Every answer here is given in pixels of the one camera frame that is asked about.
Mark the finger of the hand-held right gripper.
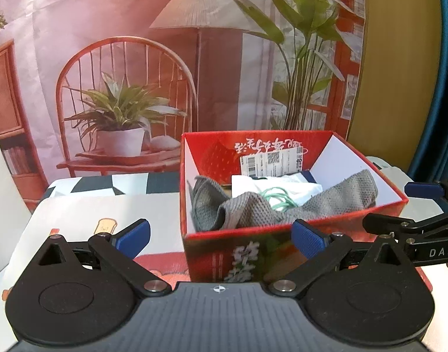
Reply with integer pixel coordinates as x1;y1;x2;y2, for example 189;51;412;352
404;177;448;209
362;211;448;245

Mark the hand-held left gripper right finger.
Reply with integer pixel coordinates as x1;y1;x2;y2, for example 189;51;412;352
268;218;401;297

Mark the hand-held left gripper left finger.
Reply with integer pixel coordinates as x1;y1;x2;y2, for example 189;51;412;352
38;218;172;297

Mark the white green-print packet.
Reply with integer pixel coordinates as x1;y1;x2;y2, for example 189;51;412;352
231;172;323;213

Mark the grey knitted cloth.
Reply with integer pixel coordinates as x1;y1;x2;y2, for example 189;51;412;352
187;170;379;233

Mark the red strawberry print cardboard box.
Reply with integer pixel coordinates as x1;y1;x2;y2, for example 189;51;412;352
179;130;409;284

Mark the black and white geometric sheet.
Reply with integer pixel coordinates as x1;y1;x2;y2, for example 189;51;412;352
44;172;182;197

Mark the dark blue curtain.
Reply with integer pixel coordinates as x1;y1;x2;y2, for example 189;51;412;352
407;0;448;185

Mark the printed room scene backdrop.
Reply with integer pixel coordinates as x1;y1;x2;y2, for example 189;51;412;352
0;0;368;200

